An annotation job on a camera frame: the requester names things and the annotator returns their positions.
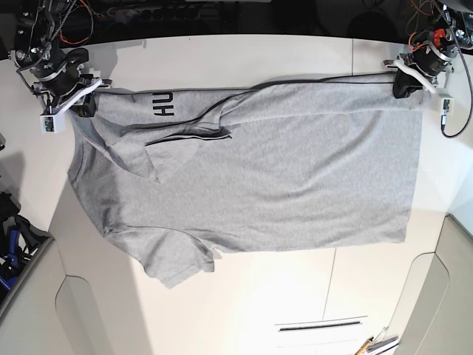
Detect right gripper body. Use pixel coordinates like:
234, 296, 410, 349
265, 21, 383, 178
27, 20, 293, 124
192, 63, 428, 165
32, 72, 111, 115

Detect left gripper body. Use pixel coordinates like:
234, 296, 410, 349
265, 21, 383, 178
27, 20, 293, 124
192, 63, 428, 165
383, 53, 455, 95

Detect grey T-shirt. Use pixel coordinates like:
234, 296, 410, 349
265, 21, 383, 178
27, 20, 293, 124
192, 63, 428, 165
68, 75, 426, 288

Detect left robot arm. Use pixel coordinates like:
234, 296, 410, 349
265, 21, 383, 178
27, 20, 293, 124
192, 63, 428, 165
384, 1, 472, 98

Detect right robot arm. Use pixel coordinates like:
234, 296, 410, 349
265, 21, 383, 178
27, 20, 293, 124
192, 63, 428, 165
11, 1, 112, 122

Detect grey bin left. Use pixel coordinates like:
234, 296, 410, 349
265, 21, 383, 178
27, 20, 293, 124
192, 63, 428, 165
1, 213, 52, 305

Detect blue tool in bin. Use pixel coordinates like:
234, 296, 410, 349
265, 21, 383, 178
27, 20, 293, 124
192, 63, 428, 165
1, 224, 22, 291

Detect grey panel right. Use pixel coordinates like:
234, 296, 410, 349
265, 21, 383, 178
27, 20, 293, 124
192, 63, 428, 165
385, 214, 472, 354

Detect tools at bottom edge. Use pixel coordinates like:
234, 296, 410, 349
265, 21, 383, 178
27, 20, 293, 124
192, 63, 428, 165
355, 327, 400, 355

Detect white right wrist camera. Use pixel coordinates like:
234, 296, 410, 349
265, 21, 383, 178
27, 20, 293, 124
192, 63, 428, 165
39, 114, 66, 134

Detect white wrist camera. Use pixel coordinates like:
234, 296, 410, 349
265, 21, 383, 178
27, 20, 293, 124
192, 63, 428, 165
435, 92, 455, 116
39, 114, 66, 134

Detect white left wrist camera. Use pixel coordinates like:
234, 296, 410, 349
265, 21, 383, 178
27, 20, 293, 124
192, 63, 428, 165
435, 92, 455, 116

